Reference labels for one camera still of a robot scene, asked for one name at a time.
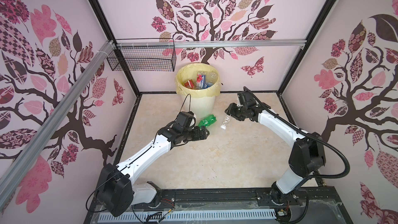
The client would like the yellow plastic bin liner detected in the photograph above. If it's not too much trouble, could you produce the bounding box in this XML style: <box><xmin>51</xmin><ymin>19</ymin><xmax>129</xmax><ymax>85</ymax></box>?
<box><xmin>175</xmin><ymin>63</ymin><xmax>221</xmax><ymax>99</ymax></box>

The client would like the green bottle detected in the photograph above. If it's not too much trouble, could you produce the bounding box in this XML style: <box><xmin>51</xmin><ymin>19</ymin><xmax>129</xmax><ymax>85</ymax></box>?
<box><xmin>198</xmin><ymin>114</ymin><xmax>217</xmax><ymax>128</ymax></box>

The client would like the aluminium rail back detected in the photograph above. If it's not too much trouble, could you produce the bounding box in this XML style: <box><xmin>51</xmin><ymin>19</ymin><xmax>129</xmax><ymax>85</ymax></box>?
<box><xmin>117</xmin><ymin>39</ymin><xmax>307</xmax><ymax>48</ymax></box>

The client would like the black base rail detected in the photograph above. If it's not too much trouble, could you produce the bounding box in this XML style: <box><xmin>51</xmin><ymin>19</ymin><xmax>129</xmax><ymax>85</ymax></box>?
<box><xmin>84</xmin><ymin>186</ymin><xmax>353</xmax><ymax>224</ymax></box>

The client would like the white ribbed trash bin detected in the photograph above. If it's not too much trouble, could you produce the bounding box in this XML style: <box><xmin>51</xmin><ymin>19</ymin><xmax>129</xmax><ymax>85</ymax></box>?
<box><xmin>181</xmin><ymin>96</ymin><xmax>216</xmax><ymax>118</ymax></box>

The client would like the black corrugated cable conduit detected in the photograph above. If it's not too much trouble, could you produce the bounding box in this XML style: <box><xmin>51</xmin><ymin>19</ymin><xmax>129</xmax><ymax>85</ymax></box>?
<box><xmin>243</xmin><ymin>86</ymin><xmax>351</xmax><ymax>179</ymax></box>

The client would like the Pocari blue label bottle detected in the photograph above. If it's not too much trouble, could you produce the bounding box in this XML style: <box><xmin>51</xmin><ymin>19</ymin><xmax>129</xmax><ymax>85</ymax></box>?
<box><xmin>196</xmin><ymin>74</ymin><xmax>207</xmax><ymax>90</ymax></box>

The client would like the clear unlabelled bottle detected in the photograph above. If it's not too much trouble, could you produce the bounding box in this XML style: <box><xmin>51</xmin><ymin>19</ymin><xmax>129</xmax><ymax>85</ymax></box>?
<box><xmin>220</xmin><ymin>114</ymin><xmax>232</xmax><ymax>130</ymax></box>

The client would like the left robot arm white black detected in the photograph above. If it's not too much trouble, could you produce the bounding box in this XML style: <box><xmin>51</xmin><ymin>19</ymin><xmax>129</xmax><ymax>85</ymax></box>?
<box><xmin>93</xmin><ymin>112</ymin><xmax>210</xmax><ymax>217</ymax></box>

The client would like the black wire mesh basket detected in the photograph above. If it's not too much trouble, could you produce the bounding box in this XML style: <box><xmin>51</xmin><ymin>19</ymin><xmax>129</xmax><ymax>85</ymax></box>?
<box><xmin>107</xmin><ymin>37</ymin><xmax>177</xmax><ymax>72</ymax></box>

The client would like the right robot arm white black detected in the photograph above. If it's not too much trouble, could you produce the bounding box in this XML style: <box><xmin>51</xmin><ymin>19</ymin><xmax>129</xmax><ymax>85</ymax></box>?
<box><xmin>225</xmin><ymin>90</ymin><xmax>326</xmax><ymax>204</ymax></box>

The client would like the red yellow label bottle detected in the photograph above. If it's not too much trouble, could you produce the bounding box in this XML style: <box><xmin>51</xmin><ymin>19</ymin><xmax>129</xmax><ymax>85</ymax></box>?
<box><xmin>183</xmin><ymin>79</ymin><xmax>195</xmax><ymax>89</ymax></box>

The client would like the white slotted cable duct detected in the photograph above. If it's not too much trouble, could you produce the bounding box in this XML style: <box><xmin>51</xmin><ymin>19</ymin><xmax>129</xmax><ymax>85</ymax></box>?
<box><xmin>96</xmin><ymin>209</ymin><xmax>276</xmax><ymax>224</ymax></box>

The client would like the aluminium rail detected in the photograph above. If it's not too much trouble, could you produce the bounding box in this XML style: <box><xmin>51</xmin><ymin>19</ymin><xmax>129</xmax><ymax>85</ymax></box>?
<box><xmin>117</xmin><ymin>39</ymin><xmax>307</xmax><ymax>48</ymax></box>
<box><xmin>1</xmin><ymin>40</ymin><xmax>115</xmax><ymax>208</ymax></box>

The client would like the aluminium rail left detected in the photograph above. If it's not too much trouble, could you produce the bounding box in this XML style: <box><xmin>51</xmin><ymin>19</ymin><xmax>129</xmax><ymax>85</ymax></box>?
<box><xmin>1</xmin><ymin>40</ymin><xmax>115</xmax><ymax>208</ymax></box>

